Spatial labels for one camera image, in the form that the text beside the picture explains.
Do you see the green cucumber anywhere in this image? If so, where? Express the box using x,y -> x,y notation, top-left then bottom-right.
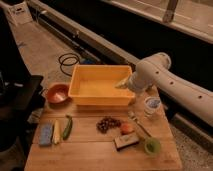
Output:
62,115 -> 73,140

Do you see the red bowl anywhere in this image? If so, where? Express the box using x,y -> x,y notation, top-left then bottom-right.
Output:
46,83 -> 69,104

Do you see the yellow plastic bin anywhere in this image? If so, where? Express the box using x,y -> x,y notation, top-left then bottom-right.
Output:
68,65 -> 135,106

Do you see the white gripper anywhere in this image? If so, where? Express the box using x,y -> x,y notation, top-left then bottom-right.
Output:
115,76 -> 129,89

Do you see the blue sponge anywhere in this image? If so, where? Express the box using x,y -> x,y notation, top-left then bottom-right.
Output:
39,123 -> 53,146

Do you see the black rectangular sponge block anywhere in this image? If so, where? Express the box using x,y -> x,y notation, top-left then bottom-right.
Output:
114,132 -> 139,150

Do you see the clear glass cup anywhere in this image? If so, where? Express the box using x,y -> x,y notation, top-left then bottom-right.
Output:
144,97 -> 161,117

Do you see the metal spoon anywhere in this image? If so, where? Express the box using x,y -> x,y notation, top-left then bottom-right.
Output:
129,112 -> 151,137

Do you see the dark red grape bunch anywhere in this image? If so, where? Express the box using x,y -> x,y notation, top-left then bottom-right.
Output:
96,117 -> 121,134

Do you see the pale yellow corn piece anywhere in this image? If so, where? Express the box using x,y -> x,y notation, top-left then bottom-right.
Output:
53,120 -> 61,145

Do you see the white box on floor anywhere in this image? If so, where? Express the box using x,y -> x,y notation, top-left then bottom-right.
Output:
5,2 -> 32,26

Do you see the black coiled cable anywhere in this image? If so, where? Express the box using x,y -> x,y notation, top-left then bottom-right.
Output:
58,52 -> 82,77

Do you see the green plastic cup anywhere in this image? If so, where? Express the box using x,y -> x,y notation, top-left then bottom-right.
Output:
144,137 -> 161,156

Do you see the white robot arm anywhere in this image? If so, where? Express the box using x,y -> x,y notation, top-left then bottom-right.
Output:
115,52 -> 213,126

